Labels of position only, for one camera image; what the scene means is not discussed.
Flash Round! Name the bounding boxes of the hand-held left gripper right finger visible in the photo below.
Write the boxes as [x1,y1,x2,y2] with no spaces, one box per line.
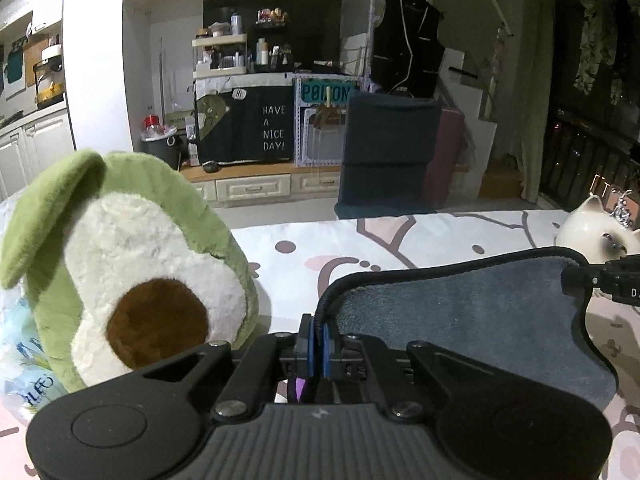
[321,319,497,422]

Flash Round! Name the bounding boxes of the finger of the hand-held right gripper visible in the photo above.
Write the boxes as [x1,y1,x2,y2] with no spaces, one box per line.
[560,254,640,307]

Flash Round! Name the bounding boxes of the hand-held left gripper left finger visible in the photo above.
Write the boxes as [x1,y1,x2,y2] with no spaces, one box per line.
[142,313,317,419]

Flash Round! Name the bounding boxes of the grey towel with black edge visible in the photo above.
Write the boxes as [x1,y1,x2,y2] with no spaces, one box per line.
[316,247,619,412]

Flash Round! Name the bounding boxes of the white ceramic cat figure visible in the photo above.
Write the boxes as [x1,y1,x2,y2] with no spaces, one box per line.
[555,194,640,267]

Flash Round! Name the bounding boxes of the dark balcony railing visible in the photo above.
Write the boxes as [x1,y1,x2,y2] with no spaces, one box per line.
[539,108,640,213]

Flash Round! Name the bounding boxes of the wooden bench with white drawers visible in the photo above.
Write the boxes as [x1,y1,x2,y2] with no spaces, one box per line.
[179,161,344,209]

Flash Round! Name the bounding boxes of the green avocado plush toy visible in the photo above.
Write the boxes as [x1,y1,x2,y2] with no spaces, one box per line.
[0,148,261,394]

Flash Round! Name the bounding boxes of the maroon draped cloth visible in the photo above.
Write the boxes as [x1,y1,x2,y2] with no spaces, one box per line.
[424,104,467,209]

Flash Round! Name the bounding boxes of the dark blue draped cloth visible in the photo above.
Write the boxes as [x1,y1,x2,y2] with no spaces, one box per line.
[334,90,444,220]

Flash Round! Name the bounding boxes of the black printed curtain cloth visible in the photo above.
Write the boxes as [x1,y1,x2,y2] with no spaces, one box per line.
[194,84,295,166]

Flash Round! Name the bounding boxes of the floral hanging garment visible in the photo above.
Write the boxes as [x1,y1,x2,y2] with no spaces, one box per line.
[574,0,622,97]

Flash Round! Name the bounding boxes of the grey trash bin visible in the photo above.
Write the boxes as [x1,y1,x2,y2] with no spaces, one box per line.
[140,129,181,171]

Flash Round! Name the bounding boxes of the teal lettered sign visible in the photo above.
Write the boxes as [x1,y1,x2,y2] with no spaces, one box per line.
[299,80,359,107]

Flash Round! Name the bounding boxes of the clear printed plastic packet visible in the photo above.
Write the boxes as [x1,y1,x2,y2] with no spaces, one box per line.
[0,195,73,428]

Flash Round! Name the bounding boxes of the white shelf organiser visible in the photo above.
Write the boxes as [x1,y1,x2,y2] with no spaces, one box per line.
[192,33,250,80]

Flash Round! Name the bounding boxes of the black hanging jacket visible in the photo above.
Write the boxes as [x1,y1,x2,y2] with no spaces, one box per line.
[371,0,447,99]

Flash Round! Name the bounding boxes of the white kitchen cabinets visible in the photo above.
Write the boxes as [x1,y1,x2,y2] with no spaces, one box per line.
[0,106,77,202]

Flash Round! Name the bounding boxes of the yellow kitchen appliance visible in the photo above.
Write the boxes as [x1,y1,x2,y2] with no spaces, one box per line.
[32,44,66,111]

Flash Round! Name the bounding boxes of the teal hanging cloth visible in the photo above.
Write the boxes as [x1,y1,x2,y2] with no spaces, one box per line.
[4,47,26,84]

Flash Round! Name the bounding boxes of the white lattice frame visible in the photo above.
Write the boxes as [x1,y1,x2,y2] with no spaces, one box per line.
[293,75,362,169]

